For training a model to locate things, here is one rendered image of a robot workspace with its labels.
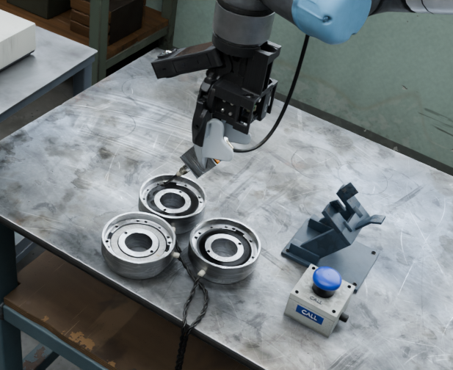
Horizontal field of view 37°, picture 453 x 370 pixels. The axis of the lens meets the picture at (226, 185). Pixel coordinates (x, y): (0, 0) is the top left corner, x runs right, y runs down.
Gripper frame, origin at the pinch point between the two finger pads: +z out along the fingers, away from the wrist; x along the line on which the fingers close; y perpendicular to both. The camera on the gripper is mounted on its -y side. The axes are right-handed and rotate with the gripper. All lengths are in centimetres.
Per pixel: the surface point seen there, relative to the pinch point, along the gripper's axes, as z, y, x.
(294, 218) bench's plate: 13.1, 12.7, 10.6
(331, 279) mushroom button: 5.7, 24.3, -5.9
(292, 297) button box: 9.3, 20.6, -8.8
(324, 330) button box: 12.2, 26.2, -8.9
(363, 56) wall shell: 53, -17, 156
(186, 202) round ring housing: 10.2, -1.7, -0.7
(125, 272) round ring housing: 11.3, -0.9, -17.3
